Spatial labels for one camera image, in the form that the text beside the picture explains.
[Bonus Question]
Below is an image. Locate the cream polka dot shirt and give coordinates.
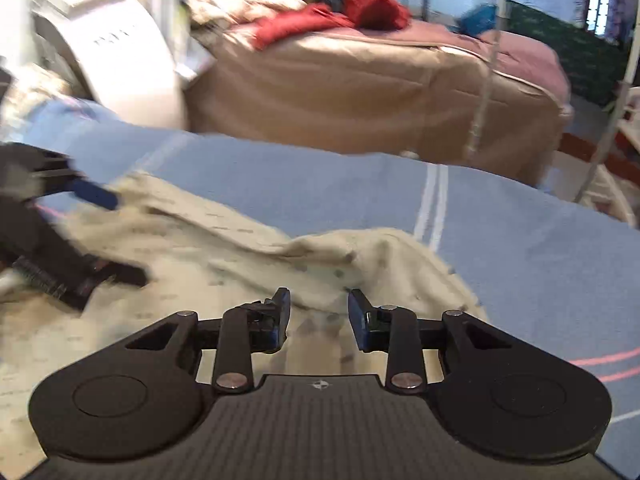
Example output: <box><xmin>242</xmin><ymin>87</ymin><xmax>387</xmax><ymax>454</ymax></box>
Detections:
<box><xmin>1</xmin><ymin>174</ymin><xmax>485</xmax><ymax>479</ymax></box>

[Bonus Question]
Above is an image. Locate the blue striped bed sheet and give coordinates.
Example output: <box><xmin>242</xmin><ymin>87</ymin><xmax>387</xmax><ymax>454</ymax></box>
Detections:
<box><xmin>13</xmin><ymin>100</ymin><xmax>639</xmax><ymax>479</ymax></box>

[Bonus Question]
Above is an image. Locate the white medical device machine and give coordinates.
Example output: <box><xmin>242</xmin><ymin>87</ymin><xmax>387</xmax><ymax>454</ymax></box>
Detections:
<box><xmin>30</xmin><ymin>0</ymin><xmax>186</xmax><ymax>129</ymax></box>

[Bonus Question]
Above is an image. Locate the brown covered massage bed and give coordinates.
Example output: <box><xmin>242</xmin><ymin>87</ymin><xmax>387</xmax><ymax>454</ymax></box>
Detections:
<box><xmin>186</xmin><ymin>25</ymin><xmax>573</xmax><ymax>185</ymax></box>

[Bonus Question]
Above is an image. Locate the pink bed cover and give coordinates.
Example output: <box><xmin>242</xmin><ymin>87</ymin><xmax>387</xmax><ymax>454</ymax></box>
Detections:
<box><xmin>319</xmin><ymin>22</ymin><xmax>573</xmax><ymax>106</ymax></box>

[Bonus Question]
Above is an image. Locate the blue box on bed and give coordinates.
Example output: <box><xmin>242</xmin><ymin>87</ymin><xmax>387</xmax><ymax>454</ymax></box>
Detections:
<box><xmin>457</xmin><ymin>3</ymin><xmax>497</xmax><ymax>37</ymax></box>

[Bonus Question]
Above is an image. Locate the red garment on bed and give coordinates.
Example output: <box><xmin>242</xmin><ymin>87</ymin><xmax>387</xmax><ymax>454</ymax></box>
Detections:
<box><xmin>252</xmin><ymin>0</ymin><xmax>411</xmax><ymax>51</ymax></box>

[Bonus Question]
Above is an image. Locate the white metal pole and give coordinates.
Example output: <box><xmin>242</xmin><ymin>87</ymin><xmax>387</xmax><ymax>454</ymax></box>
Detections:
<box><xmin>574</xmin><ymin>0</ymin><xmax>640</xmax><ymax>204</ymax></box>

